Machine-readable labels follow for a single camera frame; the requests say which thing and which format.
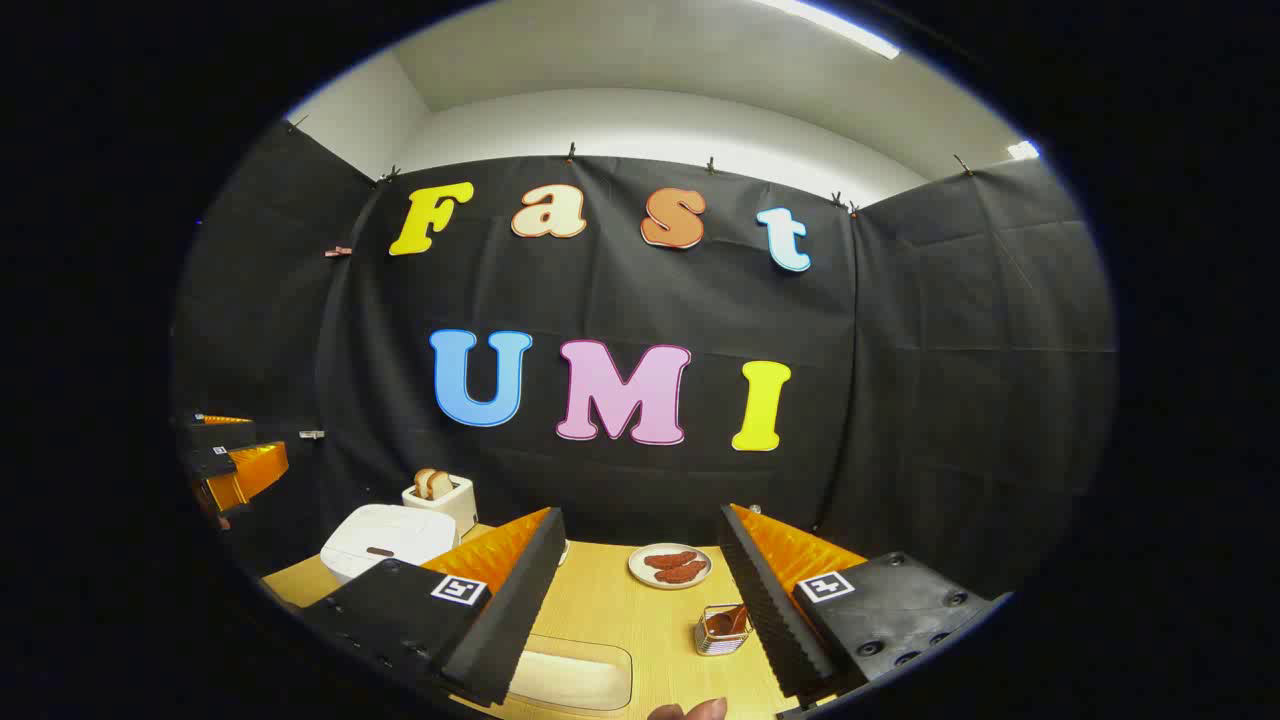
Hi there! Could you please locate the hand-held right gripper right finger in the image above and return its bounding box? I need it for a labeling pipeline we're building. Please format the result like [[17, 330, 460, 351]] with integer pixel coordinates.
[[718, 503, 1013, 713]]

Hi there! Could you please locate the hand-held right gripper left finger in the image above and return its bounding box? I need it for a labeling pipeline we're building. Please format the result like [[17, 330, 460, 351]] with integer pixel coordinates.
[[303, 506, 567, 709]]

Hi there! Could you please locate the wire chopstick holder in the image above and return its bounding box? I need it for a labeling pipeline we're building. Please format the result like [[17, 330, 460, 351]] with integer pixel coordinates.
[[694, 604, 753, 658]]

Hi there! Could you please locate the clear tray of rice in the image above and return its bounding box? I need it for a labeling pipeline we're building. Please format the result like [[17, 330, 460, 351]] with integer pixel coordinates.
[[508, 634, 634, 713]]

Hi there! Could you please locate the white rice cooker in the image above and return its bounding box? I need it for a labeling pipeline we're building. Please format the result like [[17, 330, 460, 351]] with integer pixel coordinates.
[[321, 504, 459, 585]]

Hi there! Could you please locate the white toaster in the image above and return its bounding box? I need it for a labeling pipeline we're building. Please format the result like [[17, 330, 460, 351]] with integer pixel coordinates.
[[402, 476, 479, 539]]

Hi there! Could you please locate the white round plate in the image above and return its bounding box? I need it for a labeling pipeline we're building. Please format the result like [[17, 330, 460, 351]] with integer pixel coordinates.
[[628, 543, 713, 590]]

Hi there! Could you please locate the black backdrop cloth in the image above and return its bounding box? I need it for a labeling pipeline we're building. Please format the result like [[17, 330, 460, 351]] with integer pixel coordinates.
[[172, 120, 1118, 601]]

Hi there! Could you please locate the long ceiling light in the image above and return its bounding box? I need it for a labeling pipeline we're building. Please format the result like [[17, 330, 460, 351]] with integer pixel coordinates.
[[760, 0, 901, 59]]

